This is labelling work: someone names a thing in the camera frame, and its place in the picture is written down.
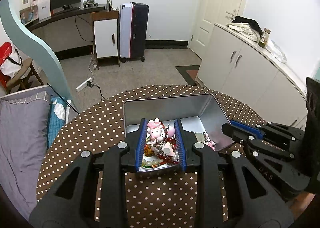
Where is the pink bear charm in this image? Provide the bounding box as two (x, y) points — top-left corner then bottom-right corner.
(206, 138), (216, 150)

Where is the pink pig charm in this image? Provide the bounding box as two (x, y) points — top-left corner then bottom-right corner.
(147, 118), (165, 145)

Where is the person's right hand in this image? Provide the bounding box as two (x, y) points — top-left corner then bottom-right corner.
(289, 192), (316, 220)

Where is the white sideboard cabinet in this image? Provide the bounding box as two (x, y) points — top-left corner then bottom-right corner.
(196, 24), (307, 129)

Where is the teal pillow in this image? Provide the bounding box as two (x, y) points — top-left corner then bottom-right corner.
(47, 97), (66, 149)

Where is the clear plastic bag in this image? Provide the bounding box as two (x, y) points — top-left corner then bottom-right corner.
(265, 39), (287, 64)

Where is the dark grey storage box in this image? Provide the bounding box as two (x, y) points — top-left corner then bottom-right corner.
(123, 94), (235, 176)

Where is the brown bottle on sideboard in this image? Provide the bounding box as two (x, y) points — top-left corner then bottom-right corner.
(258, 28), (271, 48)

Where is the white and black clothes pile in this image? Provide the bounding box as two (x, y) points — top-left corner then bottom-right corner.
(226, 16), (263, 42)

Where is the white power strip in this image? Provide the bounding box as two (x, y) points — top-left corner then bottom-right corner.
(76, 77), (93, 93)

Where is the wooden stool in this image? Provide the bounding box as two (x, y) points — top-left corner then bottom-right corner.
(4, 58), (44, 94)

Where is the white tote bag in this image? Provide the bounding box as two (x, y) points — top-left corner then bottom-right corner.
(1, 49), (23, 78)

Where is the white door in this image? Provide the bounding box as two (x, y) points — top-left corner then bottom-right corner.
(189, 0), (247, 59)

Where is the red bag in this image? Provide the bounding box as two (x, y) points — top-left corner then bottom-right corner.
(0, 42), (12, 89)

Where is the dark wooden desk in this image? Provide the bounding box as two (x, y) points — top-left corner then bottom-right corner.
(25, 5), (105, 52)

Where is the small white door cabinet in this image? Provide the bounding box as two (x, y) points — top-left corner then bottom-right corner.
(91, 10), (120, 70)

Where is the white and black suitcase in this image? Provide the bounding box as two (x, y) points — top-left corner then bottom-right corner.
(119, 2), (149, 63)

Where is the white box on desk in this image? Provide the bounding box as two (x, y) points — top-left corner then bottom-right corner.
(37, 0), (51, 21)

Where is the teal bunk bed frame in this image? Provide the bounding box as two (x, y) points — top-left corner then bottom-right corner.
(1, 0), (73, 100)

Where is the photo frame on desk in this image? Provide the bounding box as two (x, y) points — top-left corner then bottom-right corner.
(82, 0), (95, 9)

